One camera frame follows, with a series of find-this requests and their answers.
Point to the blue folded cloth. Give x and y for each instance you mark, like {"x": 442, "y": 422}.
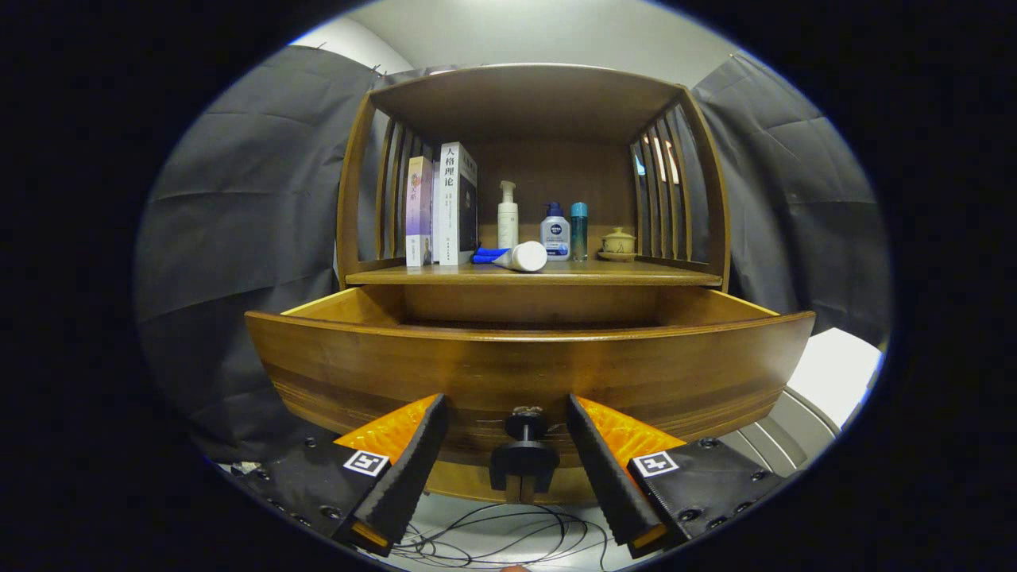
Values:
{"x": 486, "y": 255}

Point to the brown wooden cabinet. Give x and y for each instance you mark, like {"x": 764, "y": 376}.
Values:
{"x": 524, "y": 95}

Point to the white slatted panel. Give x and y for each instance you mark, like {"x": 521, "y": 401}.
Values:
{"x": 786, "y": 437}

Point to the wooden countertop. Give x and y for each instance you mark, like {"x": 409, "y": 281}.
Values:
{"x": 620, "y": 272}

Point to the purple book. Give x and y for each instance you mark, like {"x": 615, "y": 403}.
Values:
{"x": 419, "y": 206}

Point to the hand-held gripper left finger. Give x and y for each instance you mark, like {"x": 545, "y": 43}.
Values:
{"x": 417, "y": 461}

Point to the green white tube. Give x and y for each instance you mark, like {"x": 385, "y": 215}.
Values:
{"x": 526, "y": 257}

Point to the brown wooden drawer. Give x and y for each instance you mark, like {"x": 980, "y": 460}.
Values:
{"x": 397, "y": 365}

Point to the teal blue bottle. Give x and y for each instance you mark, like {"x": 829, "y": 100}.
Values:
{"x": 579, "y": 234}

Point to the white flat panel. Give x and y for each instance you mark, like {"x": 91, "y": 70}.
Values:
{"x": 834, "y": 373}

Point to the white bottle blue pump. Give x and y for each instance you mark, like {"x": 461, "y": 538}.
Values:
{"x": 555, "y": 238}

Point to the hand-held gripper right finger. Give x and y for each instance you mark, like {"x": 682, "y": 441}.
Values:
{"x": 604, "y": 469}

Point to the thick white book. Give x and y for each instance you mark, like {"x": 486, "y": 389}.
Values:
{"x": 449, "y": 206}

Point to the yellow ceramic lidded teacup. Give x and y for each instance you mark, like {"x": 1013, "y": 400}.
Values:
{"x": 618, "y": 242}

